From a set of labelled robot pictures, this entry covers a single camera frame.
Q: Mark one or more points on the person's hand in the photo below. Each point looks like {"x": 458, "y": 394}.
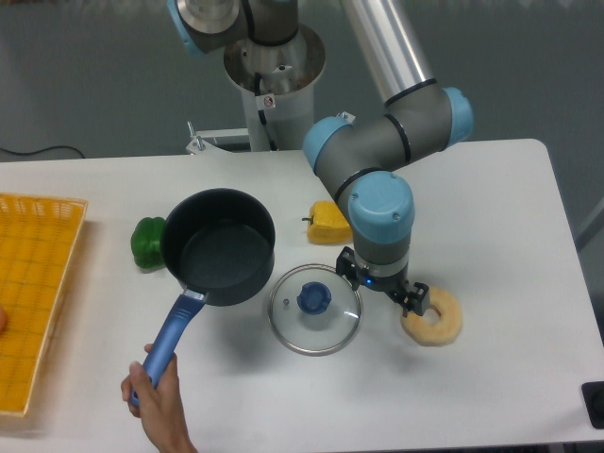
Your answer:
{"x": 159, "y": 408}

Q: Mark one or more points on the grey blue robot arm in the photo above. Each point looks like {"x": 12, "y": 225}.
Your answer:
{"x": 356, "y": 164}

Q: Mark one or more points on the beige plush donut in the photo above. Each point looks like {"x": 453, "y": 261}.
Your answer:
{"x": 445, "y": 329}

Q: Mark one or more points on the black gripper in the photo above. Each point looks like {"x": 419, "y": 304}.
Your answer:
{"x": 411, "y": 298}

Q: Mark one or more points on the glass lid blue knob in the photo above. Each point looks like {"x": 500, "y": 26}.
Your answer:
{"x": 313, "y": 311}

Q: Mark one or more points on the black device at edge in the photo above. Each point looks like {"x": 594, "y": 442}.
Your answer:
{"x": 593, "y": 395}

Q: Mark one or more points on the yellow woven basket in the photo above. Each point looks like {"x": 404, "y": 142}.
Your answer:
{"x": 38, "y": 239}

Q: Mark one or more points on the dark saucepan blue handle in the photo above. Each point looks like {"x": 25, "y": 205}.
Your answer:
{"x": 219, "y": 245}

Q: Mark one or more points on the yellow bell pepper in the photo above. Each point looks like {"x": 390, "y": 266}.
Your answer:
{"x": 326, "y": 224}

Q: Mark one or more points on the person's forearm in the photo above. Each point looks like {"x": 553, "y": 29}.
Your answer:
{"x": 176, "y": 445}

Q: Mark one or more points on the green bell pepper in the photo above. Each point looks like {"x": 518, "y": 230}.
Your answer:
{"x": 145, "y": 243}

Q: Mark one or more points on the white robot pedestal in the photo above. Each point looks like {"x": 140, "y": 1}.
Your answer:
{"x": 276, "y": 84}

